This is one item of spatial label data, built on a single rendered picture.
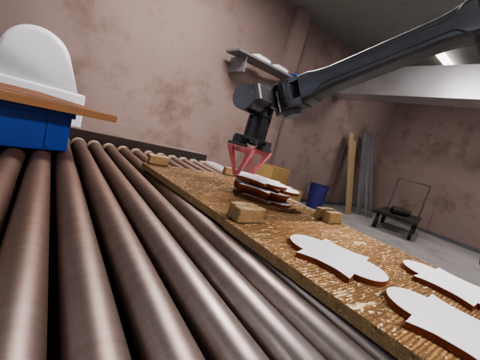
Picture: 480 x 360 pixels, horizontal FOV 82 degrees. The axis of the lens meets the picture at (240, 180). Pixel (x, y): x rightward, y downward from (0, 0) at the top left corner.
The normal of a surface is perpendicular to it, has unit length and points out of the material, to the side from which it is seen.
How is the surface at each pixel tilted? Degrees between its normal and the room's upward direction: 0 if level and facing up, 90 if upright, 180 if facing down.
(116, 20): 90
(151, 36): 90
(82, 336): 32
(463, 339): 0
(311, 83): 93
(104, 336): 4
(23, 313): 13
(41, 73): 90
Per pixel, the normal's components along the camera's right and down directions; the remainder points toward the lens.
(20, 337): 0.44, -0.90
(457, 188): -0.77, -0.11
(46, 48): 0.54, 0.27
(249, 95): -0.51, -0.01
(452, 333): 0.26, -0.95
